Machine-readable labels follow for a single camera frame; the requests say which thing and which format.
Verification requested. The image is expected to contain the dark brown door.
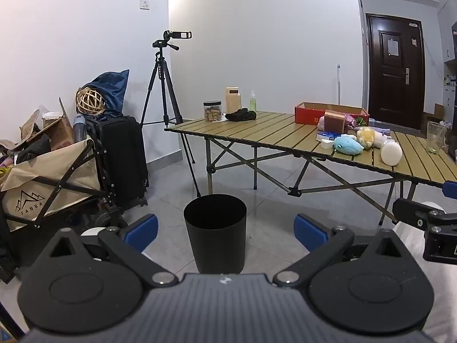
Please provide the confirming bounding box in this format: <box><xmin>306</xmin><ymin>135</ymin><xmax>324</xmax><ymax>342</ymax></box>
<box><xmin>366</xmin><ymin>13</ymin><xmax>426</xmax><ymax>130</ymax></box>

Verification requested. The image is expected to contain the yellow plush toy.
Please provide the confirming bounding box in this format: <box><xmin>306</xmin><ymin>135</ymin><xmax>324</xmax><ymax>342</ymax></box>
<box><xmin>356</xmin><ymin>127</ymin><xmax>375</xmax><ymax>149</ymax></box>

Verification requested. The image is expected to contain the black trash bin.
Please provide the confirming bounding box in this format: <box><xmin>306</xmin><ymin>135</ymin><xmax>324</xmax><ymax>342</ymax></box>
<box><xmin>183</xmin><ymin>194</ymin><xmax>248</xmax><ymax>274</ymax></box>

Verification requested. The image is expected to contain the clear glass cup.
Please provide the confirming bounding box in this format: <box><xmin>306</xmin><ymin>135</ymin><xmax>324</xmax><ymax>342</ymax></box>
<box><xmin>427</xmin><ymin>121</ymin><xmax>447</xmax><ymax>155</ymax></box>

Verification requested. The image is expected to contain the pink white plush toy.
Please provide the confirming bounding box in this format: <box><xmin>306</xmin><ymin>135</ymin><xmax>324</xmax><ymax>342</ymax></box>
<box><xmin>373</xmin><ymin>130</ymin><xmax>394</xmax><ymax>149</ymax></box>

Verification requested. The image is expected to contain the blue water bottle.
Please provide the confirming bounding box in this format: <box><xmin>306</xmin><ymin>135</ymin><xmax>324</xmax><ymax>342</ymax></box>
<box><xmin>73</xmin><ymin>114</ymin><xmax>87</xmax><ymax>141</ymax></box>

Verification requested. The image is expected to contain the clear snack jar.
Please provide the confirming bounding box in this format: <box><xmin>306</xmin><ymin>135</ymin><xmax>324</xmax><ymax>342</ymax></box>
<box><xmin>203</xmin><ymin>101</ymin><xmax>223</xmax><ymax>122</ymax></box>

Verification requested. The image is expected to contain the white egg-shaped object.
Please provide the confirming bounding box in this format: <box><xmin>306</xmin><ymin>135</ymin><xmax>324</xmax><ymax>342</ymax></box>
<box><xmin>380</xmin><ymin>140</ymin><xmax>403</xmax><ymax>167</ymax></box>

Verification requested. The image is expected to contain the folding camping table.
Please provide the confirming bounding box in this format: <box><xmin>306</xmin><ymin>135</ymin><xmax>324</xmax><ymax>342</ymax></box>
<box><xmin>164</xmin><ymin>111</ymin><xmax>457</xmax><ymax>226</ymax></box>

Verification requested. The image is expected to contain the beige folding wagon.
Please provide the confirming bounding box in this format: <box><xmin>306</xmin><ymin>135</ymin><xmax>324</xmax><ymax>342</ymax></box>
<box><xmin>0</xmin><ymin>137</ymin><xmax>127</xmax><ymax>283</ymax></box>

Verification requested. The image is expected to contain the dark garment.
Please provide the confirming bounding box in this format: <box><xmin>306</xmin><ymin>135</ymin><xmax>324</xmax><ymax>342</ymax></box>
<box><xmin>14</xmin><ymin>134</ymin><xmax>52</xmax><ymax>165</ymax></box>

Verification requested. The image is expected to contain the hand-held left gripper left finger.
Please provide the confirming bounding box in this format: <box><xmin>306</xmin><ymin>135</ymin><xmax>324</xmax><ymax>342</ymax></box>
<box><xmin>48</xmin><ymin>214</ymin><xmax>178</xmax><ymax>287</ymax></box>

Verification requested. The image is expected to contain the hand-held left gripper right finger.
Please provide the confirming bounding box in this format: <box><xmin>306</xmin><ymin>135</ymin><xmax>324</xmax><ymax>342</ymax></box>
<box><xmin>273</xmin><ymin>214</ymin><xmax>411</xmax><ymax>287</ymax></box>

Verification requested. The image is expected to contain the dark blue bag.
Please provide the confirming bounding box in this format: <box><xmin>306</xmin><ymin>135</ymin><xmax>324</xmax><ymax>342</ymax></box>
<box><xmin>81</xmin><ymin>69</ymin><xmax>130</xmax><ymax>118</ymax></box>

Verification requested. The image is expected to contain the wicker ball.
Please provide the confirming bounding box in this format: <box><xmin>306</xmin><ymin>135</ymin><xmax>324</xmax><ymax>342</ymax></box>
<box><xmin>76</xmin><ymin>86</ymin><xmax>106</xmax><ymax>115</ymax></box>

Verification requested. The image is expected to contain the black cloth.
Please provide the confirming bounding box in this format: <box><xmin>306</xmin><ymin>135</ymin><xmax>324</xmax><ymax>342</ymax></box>
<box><xmin>225</xmin><ymin>108</ymin><xmax>258</xmax><ymax>121</ymax></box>

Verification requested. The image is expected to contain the black suitcase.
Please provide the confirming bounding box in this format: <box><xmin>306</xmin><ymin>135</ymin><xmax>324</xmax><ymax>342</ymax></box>
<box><xmin>86</xmin><ymin>115</ymin><xmax>149</xmax><ymax>210</ymax></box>

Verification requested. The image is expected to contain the brown box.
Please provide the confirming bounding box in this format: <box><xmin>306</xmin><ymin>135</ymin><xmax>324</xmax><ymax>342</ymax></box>
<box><xmin>323</xmin><ymin>110</ymin><xmax>348</xmax><ymax>133</ymax></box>

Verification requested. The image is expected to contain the white kitchen cabinet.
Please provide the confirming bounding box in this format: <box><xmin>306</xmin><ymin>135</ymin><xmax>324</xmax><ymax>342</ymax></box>
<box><xmin>437</xmin><ymin>0</ymin><xmax>457</xmax><ymax>125</ymax></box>

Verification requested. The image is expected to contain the open cardboard box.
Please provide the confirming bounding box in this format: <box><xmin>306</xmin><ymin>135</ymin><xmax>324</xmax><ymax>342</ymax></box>
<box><xmin>19</xmin><ymin>97</ymin><xmax>75</xmax><ymax>151</ymax></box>

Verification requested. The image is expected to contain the black camera tripod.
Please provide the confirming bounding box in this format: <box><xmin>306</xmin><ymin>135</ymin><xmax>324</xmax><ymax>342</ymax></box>
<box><xmin>139</xmin><ymin>39</ymin><xmax>202</xmax><ymax>198</ymax></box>

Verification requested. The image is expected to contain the brown carton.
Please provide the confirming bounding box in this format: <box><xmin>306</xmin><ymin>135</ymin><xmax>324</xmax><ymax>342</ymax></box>
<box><xmin>424</xmin><ymin>104</ymin><xmax>444</xmax><ymax>129</ymax></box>

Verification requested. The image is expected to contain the red cardboard box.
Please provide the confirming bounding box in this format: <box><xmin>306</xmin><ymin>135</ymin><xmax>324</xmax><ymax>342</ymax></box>
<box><xmin>294</xmin><ymin>102</ymin><xmax>369</xmax><ymax>126</ymax></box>

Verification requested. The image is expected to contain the blue plush toy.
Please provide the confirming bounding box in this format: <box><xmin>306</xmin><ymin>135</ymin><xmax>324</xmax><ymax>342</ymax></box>
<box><xmin>333</xmin><ymin>134</ymin><xmax>365</xmax><ymax>156</ymax></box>

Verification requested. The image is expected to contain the black camcorder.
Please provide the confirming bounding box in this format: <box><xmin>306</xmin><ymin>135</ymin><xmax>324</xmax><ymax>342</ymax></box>
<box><xmin>163</xmin><ymin>30</ymin><xmax>192</xmax><ymax>41</ymax></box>

